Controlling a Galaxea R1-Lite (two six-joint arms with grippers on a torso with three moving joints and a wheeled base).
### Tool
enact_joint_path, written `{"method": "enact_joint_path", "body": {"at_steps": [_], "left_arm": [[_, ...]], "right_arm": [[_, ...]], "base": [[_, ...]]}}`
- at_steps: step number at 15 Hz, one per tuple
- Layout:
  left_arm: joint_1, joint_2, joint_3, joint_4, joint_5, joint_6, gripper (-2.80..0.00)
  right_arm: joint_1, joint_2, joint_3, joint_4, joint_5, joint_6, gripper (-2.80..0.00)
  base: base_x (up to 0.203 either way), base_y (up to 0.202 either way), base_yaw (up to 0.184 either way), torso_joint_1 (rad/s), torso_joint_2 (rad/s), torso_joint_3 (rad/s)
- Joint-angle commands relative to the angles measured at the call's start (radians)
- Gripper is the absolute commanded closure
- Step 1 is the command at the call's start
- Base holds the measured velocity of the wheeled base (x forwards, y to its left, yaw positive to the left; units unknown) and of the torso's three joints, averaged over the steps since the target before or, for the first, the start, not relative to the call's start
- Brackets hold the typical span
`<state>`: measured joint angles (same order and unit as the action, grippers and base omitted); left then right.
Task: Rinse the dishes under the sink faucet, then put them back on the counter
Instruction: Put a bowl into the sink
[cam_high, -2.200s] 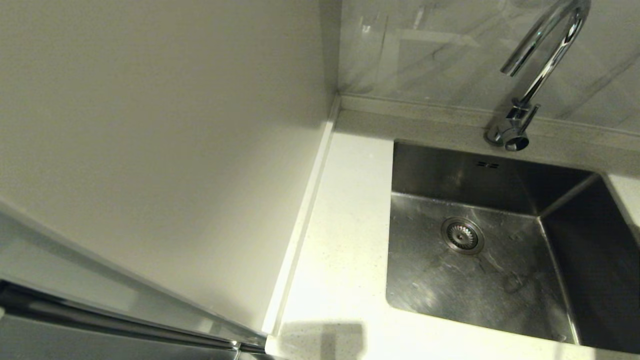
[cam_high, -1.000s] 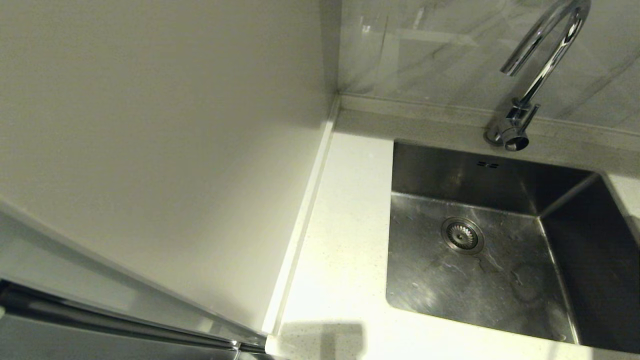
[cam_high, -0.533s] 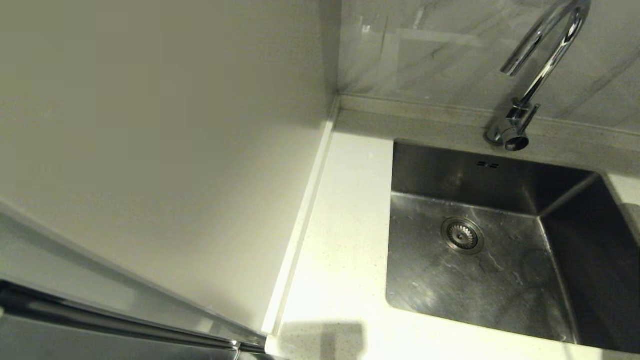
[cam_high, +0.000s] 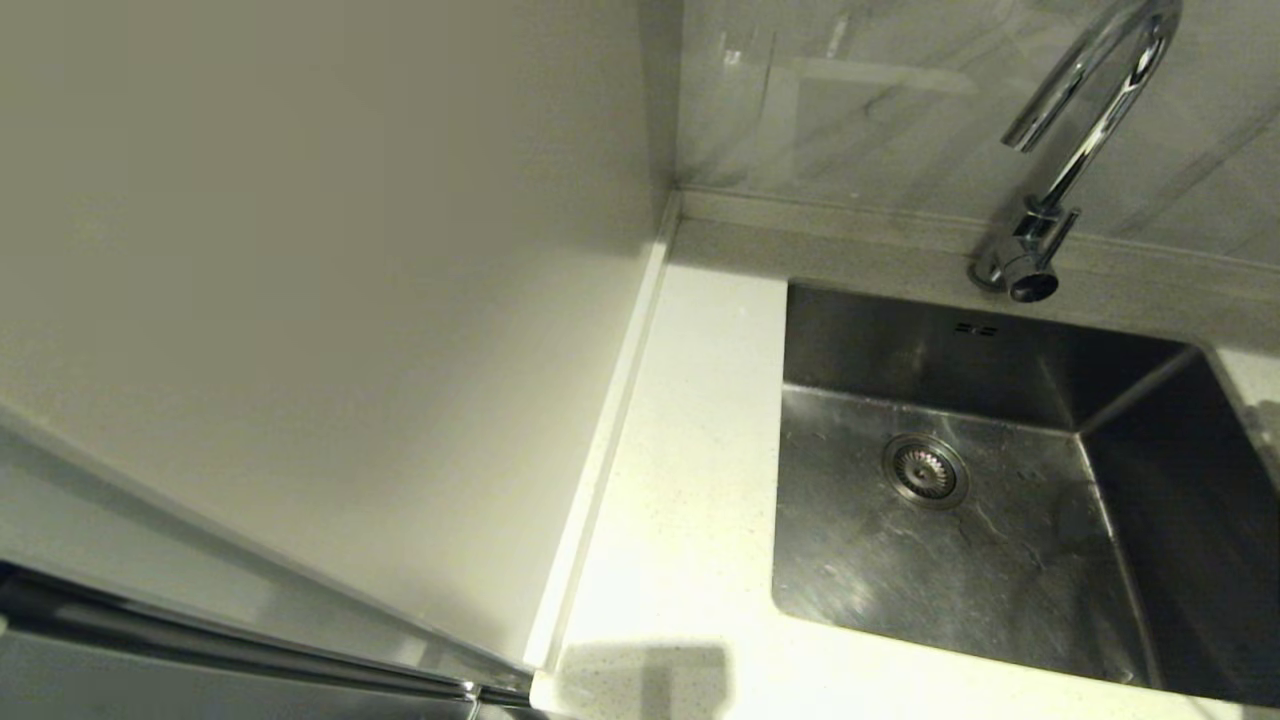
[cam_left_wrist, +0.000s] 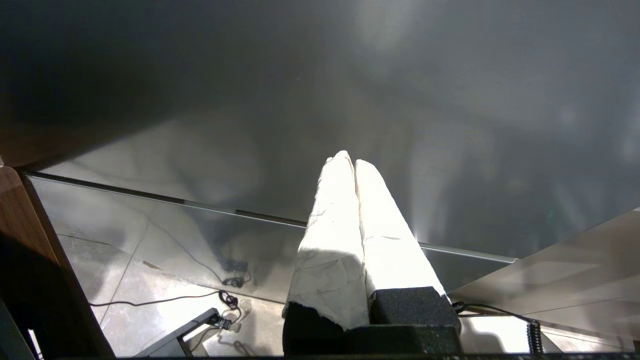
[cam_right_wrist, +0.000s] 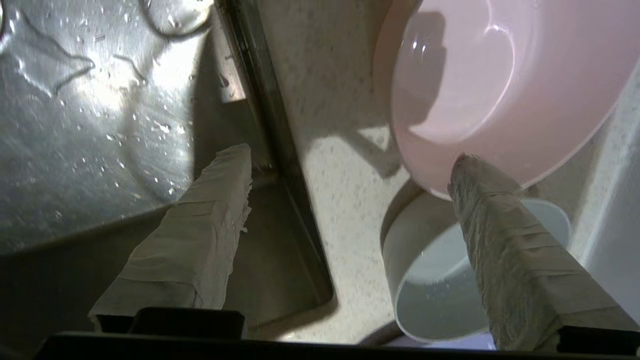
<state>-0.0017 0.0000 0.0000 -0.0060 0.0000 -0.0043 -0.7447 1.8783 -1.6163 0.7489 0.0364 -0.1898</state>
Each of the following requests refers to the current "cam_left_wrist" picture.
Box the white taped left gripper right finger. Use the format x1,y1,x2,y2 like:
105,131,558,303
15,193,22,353
355,159,462,342

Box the thin black floor cable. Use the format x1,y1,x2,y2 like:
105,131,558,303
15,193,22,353
89,290,241,321

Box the black coiled cable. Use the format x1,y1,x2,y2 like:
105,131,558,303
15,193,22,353
451,301,545,356

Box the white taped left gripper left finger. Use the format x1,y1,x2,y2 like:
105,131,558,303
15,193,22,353
282,150,371,356

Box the grey glossy appliance door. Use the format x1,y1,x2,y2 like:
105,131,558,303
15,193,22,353
0,0,640,261

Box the black metal stand leg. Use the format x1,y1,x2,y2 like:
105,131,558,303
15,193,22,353
136,308,223,358

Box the brown wooden panel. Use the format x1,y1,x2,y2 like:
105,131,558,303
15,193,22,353
0,165,117,359

